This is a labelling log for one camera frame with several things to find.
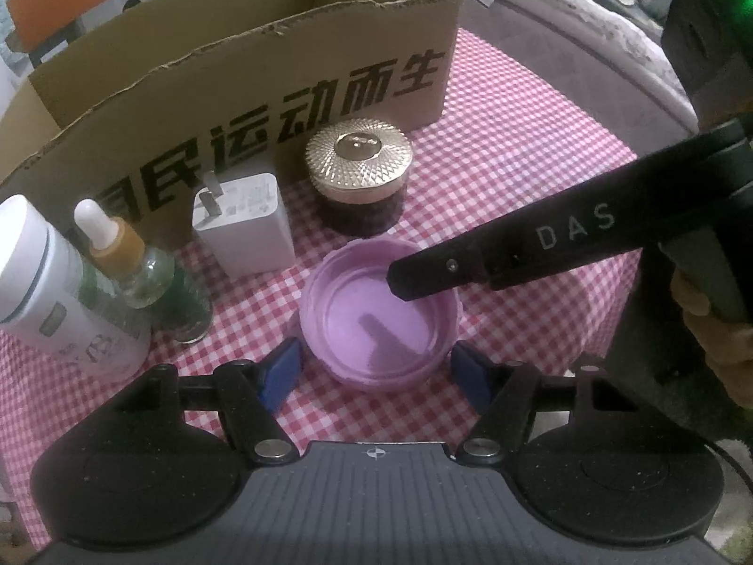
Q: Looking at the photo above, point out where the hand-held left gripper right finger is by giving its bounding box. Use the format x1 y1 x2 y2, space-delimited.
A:
450 342 642 466

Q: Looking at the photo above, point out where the green dropper bottle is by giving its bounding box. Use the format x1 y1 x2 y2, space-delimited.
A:
73 199 213 345

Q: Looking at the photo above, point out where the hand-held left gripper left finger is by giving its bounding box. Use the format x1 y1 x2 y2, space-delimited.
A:
111 337 304 466

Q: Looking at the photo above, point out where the white supplement bottle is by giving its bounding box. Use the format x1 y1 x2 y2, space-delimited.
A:
0 194 152 382

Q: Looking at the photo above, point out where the purple plastic lid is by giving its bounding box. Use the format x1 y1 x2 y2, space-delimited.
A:
299 234 463 392

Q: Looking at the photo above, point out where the gold lid dark jar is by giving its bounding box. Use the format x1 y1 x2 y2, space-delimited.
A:
304 118 416 236

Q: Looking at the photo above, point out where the person's right hand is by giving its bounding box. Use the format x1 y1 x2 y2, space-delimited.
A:
671 269 753 408

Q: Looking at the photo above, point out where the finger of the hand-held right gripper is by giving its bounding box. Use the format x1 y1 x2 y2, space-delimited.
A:
386 240 492 302

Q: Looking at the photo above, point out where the brown cardboard box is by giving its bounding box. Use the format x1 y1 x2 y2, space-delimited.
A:
0 0 468 248

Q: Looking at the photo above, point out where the black cable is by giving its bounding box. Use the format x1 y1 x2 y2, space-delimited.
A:
703 438 753 486

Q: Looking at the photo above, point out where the red white checked tablecloth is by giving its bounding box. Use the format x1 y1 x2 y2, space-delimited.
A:
0 29 660 548

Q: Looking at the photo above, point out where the white charger adapter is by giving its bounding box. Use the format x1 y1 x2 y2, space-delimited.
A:
192 170 296 282

